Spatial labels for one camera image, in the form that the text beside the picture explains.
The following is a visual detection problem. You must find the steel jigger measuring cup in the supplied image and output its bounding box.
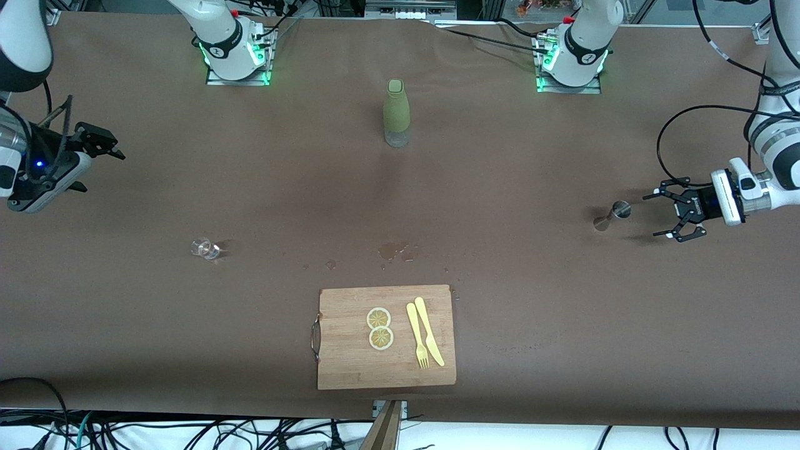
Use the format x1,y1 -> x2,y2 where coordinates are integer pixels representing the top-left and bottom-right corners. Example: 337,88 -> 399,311
592,200 -> 633,233

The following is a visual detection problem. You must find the small clear glass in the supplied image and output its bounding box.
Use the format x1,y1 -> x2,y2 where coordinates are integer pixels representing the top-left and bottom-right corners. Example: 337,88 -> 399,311
191,237 -> 221,261

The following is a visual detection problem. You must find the brown table cover sheet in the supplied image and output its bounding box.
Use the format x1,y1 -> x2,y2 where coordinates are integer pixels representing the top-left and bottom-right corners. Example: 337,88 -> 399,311
0,11 -> 800,431

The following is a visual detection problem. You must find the yellow plastic knife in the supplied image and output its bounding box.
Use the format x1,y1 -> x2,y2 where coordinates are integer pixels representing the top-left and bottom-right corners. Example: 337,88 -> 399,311
414,296 -> 446,368

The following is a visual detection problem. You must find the green sleeved glass bottle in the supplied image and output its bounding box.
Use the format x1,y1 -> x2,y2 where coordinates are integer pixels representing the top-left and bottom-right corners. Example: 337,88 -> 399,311
383,79 -> 411,148

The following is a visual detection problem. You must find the yellow plastic fork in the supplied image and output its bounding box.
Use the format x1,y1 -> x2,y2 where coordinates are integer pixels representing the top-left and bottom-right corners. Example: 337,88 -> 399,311
406,302 -> 431,370

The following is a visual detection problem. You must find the grey power strip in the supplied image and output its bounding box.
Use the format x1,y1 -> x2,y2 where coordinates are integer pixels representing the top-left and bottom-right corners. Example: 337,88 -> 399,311
366,0 -> 457,21

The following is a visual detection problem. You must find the wooden cutting board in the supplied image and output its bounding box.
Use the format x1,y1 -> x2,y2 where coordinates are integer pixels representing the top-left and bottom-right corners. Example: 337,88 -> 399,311
311,284 -> 458,391

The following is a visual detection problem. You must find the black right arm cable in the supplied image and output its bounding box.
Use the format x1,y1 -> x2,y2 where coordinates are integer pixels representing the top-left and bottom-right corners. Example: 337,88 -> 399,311
37,78 -> 74,182

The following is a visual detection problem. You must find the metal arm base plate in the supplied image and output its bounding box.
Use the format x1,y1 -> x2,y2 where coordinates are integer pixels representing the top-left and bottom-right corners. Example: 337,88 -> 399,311
205,22 -> 274,86
533,31 -> 604,94

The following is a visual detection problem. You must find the black table cable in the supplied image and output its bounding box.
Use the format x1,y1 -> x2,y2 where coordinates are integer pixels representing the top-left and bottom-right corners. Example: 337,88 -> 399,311
431,17 -> 551,56

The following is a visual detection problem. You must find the teal floor cable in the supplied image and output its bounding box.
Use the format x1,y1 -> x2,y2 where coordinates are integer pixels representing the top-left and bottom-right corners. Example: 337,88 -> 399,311
59,411 -> 94,450

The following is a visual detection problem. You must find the wooden post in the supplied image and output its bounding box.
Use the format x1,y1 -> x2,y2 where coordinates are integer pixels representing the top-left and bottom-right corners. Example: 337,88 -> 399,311
361,400 -> 404,450

